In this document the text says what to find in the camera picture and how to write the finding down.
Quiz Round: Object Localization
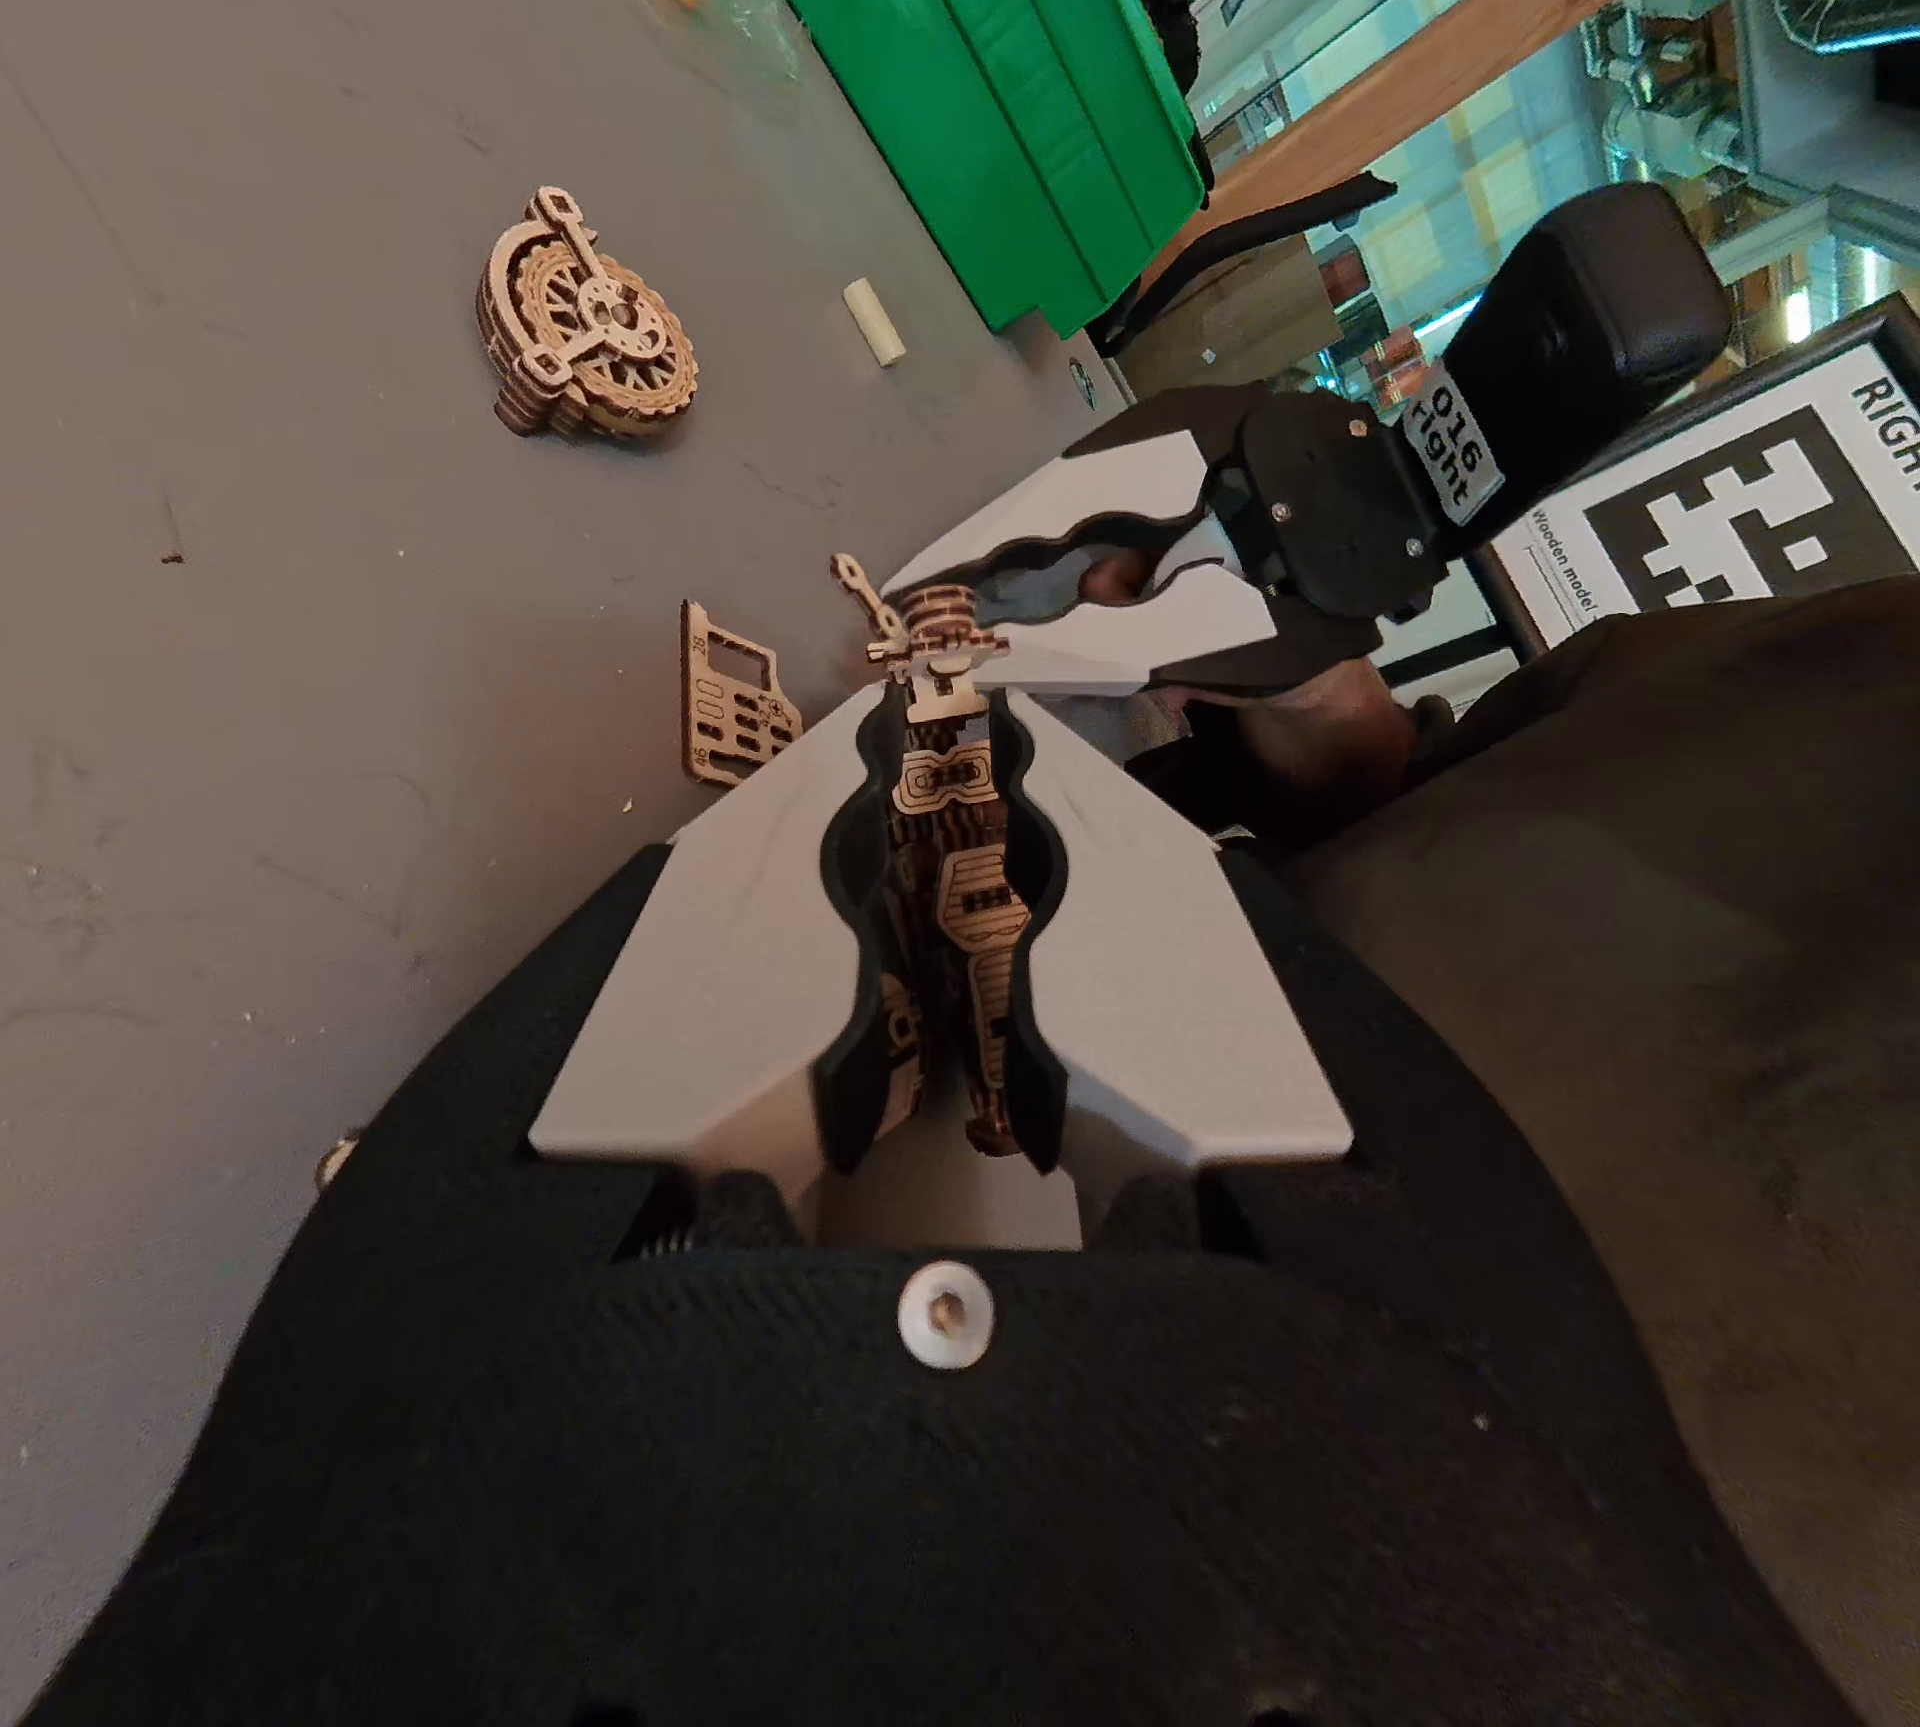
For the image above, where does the small slotted wooden piece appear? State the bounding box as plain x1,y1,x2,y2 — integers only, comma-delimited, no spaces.
678,600,809,792

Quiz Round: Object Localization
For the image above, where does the wooden wheel assembly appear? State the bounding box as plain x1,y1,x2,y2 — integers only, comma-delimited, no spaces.
477,186,704,442

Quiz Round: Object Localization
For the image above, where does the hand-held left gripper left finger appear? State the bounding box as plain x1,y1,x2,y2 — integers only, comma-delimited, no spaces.
525,690,923,1212

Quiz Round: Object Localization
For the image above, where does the framed marker sign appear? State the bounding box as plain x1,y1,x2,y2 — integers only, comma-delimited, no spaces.
1462,302,1920,672

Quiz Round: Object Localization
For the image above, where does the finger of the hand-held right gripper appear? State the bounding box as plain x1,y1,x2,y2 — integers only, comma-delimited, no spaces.
883,430,1221,608
973,520,1281,694

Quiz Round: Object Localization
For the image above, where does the wooden ceiling beam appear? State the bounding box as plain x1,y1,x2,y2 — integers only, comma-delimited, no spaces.
1154,0,1901,260

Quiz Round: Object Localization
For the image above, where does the wooden motorbike body assembly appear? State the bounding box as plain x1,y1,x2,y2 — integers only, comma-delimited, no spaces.
862,580,1053,1160

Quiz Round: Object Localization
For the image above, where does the green plastic bin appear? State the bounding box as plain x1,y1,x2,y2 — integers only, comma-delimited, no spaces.
667,0,1212,338

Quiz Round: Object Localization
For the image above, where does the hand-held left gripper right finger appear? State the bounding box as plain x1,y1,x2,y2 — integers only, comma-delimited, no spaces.
983,690,1357,1212

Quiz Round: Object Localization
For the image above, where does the person's right hand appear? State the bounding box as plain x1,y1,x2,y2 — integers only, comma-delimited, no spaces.
1123,660,1455,848

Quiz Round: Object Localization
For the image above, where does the grey desk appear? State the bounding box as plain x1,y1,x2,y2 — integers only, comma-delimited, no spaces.
0,0,1143,1727

